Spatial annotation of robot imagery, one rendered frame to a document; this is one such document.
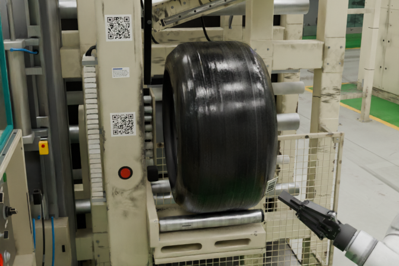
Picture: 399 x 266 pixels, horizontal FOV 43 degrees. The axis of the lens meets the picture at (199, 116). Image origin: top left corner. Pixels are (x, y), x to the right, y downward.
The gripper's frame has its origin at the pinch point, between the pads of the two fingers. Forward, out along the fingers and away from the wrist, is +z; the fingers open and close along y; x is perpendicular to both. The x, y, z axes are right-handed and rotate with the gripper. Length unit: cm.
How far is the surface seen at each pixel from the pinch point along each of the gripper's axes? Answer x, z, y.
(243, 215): -5.0, 10.9, 14.0
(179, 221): -20.2, 24.9, 13.9
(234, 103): -0.7, 24.5, -24.7
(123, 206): -28, 42, 15
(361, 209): 154, -10, 173
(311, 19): 867, 330, 554
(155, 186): -8, 46, 28
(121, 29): -7, 61, -34
